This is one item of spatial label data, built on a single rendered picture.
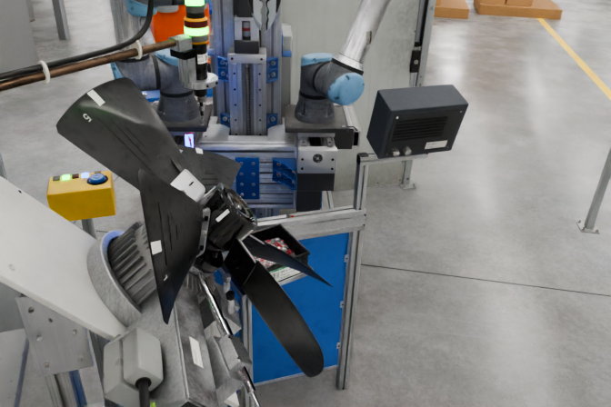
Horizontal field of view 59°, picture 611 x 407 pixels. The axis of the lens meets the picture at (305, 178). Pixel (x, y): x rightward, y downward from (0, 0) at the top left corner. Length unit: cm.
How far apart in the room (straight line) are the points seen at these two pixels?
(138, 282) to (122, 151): 25
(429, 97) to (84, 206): 103
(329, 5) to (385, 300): 157
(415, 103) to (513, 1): 770
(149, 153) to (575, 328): 228
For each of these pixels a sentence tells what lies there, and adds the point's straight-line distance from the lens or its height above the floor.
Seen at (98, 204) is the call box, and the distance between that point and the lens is 156.
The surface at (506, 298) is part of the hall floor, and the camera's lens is 295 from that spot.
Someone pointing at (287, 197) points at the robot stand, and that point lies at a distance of 208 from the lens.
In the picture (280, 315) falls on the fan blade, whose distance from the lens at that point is 107.
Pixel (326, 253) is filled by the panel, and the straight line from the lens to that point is 186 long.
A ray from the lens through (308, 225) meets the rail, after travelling 175.
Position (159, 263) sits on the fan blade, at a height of 132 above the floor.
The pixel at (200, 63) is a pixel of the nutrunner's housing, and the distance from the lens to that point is 106.
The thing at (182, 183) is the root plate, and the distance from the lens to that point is 112.
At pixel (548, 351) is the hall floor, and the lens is 275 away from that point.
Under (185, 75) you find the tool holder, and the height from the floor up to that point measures 148.
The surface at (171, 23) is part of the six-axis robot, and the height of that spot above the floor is 63.
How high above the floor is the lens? 182
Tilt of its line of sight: 29 degrees down
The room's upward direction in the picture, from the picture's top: 2 degrees clockwise
